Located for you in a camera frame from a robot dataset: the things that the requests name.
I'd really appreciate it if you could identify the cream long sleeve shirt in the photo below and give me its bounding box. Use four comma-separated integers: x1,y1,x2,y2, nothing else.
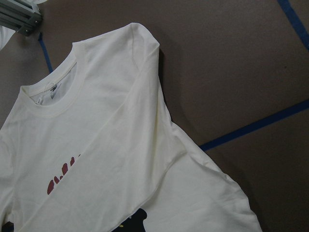
0,23,261,232

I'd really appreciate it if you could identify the aluminium frame post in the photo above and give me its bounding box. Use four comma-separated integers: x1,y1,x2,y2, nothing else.
0,0,42,36

